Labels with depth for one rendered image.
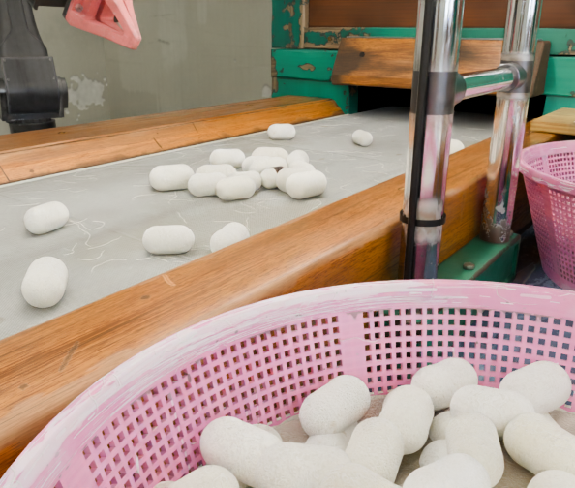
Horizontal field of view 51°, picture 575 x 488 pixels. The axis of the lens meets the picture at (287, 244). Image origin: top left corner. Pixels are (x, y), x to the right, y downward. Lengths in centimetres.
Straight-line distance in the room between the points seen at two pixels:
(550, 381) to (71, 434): 17
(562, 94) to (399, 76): 22
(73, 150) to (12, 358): 43
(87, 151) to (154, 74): 203
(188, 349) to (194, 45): 227
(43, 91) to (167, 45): 171
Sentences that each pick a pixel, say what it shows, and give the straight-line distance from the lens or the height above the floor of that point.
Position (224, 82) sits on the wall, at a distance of 235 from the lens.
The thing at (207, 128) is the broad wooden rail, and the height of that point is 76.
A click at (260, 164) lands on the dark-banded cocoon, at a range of 53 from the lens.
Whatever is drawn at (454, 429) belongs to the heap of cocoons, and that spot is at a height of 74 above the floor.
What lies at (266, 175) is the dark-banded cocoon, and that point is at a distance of 51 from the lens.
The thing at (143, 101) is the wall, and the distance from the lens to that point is 274.
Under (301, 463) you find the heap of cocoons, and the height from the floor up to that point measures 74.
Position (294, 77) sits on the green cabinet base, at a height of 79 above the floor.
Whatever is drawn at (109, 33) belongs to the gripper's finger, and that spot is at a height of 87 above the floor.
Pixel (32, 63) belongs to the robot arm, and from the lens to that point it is 91.
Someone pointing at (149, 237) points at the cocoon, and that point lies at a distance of 37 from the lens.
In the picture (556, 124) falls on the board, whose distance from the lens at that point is 73.
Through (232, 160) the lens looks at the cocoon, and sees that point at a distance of 59.
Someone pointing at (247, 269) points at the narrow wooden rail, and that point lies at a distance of 28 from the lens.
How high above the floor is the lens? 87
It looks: 20 degrees down
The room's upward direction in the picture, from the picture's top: straight up
